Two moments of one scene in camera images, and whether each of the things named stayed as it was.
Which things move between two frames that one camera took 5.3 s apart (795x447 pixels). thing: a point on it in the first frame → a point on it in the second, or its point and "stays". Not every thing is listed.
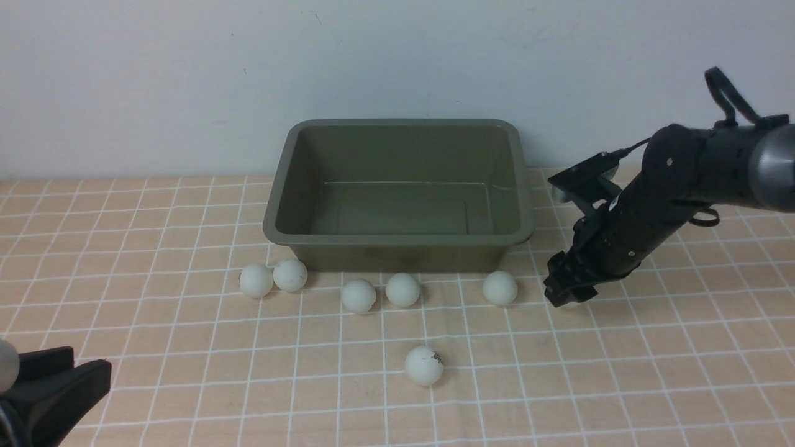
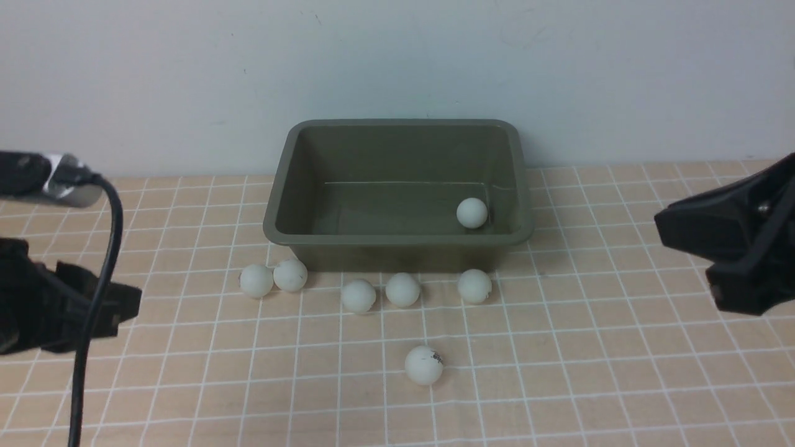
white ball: (290, 275) stays
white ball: (402, 289) stays
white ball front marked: (424, 365) stays
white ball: (358, 295) stays
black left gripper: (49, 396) → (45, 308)
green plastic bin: (398, 195) stays
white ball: (500, 287) → (474, 285)
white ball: (256, 280) stays
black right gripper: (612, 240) → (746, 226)
